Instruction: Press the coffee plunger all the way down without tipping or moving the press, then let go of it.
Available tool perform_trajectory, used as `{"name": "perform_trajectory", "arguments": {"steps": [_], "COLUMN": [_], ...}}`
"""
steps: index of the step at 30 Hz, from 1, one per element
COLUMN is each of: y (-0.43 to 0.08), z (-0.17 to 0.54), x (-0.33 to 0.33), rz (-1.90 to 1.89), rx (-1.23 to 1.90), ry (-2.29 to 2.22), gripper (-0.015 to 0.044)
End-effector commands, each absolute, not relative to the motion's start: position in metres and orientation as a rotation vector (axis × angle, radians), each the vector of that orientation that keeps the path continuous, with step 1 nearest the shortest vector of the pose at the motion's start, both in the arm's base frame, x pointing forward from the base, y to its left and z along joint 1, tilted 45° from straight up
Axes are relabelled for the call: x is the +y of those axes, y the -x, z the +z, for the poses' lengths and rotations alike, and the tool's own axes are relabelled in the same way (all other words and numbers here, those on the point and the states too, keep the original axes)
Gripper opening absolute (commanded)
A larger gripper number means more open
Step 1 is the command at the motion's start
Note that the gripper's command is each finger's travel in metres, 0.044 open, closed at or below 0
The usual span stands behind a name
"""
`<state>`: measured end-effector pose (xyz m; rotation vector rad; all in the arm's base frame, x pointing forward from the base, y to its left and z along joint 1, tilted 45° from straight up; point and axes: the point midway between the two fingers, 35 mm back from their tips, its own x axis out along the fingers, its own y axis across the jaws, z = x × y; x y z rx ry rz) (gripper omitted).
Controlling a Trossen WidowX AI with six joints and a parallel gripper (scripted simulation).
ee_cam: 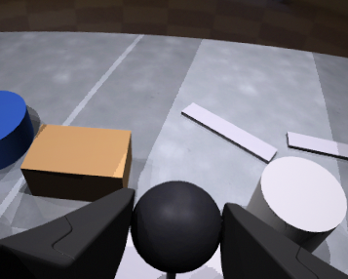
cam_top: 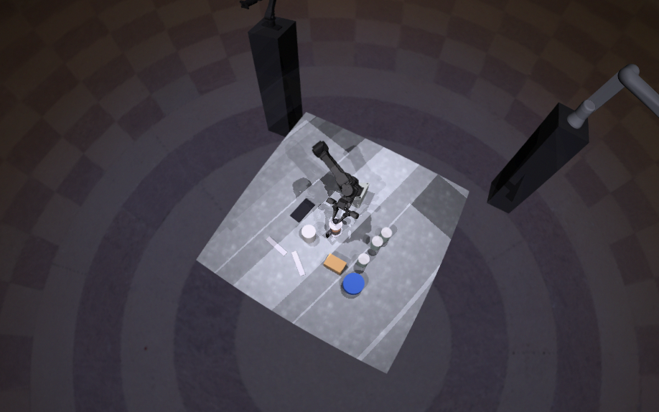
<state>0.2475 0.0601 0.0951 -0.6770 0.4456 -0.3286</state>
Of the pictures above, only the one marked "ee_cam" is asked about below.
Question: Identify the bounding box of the white flat bar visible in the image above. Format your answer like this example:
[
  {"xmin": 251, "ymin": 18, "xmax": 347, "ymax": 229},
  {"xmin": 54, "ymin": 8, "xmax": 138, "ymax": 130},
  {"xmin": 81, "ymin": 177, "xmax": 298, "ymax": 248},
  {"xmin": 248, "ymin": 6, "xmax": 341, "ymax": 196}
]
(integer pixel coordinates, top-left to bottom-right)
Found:
[
  {"xmin": 287, "ymin": 132, "xmax": 348, "ymax": 160},
  {"xmin": 181, "ymin": 103, "xmax": 277, "ymax": 164}
]

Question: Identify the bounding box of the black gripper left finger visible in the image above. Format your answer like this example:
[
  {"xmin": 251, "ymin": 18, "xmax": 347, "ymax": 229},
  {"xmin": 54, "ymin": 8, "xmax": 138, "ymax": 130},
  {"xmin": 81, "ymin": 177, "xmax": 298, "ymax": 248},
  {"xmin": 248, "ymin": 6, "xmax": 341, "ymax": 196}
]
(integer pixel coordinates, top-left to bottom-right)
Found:
[{"xmin": 0, "ymin": 187, "xmax": 135, "ymax": 279}]

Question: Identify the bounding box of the tan rectangular block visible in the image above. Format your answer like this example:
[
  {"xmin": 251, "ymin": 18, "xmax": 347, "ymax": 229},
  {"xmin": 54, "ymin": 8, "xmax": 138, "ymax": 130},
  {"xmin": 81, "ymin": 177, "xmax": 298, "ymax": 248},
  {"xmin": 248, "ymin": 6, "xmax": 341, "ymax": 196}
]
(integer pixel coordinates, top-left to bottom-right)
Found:
[{"xmin": 20, "ymin": 124, "xmax": 132, "ymax": 202}]

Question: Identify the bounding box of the grey cylinder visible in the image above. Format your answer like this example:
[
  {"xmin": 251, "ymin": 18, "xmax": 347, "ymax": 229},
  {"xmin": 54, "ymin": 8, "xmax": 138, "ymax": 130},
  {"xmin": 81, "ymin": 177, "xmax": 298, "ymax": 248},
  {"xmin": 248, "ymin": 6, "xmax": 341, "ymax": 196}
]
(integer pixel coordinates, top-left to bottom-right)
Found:
[{"xmin": 246, "ymin": 156, "xmax": 347, "ymax": 254}]

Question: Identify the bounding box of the blue cylinder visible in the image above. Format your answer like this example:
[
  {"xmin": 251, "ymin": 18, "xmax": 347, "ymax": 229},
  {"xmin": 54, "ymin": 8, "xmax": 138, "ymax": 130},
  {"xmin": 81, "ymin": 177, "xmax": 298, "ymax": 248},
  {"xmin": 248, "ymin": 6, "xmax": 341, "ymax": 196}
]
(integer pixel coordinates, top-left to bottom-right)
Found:
[{"xmin": 0, "ymin": 91, "xmax": 34, "ymax": 170}]

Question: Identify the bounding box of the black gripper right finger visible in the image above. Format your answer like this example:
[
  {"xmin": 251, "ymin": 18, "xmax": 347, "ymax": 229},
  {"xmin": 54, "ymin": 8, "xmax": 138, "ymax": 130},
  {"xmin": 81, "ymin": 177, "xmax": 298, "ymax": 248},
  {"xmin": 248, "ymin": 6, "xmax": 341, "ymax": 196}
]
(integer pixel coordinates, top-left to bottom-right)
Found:
[{"xmin": 220, "ymin": 202, "xmax": 348, "ymax": 279}]

